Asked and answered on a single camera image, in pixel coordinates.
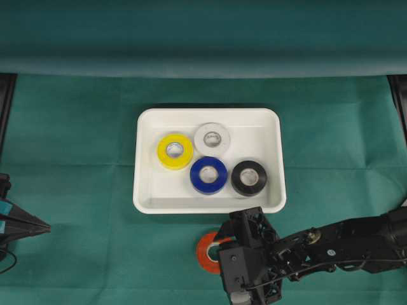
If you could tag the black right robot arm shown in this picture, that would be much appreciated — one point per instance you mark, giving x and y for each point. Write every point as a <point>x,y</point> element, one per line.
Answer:
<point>372,244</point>

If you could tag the black rail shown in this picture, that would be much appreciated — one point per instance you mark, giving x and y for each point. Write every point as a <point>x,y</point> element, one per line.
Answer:
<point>398,87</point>
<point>6,90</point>

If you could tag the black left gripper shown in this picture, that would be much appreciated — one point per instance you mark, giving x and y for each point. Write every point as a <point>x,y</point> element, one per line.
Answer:
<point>17,223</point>

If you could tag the yellow tape roll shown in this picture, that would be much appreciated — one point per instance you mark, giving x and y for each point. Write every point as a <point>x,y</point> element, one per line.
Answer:
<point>175,151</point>

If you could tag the red tape roll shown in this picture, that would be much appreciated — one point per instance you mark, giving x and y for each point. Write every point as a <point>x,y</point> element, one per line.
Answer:
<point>207,252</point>

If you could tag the blue tape roll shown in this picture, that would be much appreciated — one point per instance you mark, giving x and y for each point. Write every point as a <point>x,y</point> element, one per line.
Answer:
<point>205,187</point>

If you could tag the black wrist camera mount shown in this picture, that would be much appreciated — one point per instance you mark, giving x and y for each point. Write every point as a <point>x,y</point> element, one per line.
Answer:
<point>241,270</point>

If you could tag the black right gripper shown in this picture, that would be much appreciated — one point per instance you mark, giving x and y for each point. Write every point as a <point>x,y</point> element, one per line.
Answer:
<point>284,258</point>

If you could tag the white plastic tray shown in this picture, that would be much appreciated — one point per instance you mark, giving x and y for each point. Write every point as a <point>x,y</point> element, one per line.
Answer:
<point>255,135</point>

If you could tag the black left side rail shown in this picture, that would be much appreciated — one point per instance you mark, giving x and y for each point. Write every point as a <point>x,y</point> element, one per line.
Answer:
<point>6,90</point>

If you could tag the black right side rail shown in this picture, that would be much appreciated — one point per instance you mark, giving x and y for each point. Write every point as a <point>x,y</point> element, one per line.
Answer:
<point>398,87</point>

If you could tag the white tape roll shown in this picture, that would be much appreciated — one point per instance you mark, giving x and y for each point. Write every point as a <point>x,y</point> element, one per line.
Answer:
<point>212,139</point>

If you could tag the black tape roll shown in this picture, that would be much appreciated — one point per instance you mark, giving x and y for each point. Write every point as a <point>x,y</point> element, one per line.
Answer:
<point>248,178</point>

